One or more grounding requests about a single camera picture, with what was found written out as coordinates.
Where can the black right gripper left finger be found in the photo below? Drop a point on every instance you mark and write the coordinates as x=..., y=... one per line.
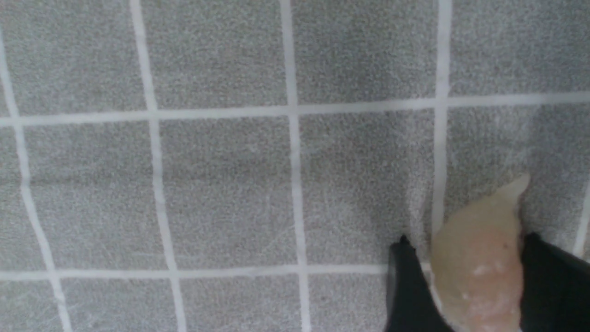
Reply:
x=409, y=303

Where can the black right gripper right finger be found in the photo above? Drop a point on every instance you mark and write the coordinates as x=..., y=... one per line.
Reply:
x=556, y=294

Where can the pink dumpling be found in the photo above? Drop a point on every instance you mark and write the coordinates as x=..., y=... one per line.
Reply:
x=477, y=265

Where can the grey checked tablecloth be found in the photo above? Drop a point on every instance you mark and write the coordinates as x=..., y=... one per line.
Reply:
x=244, y=165

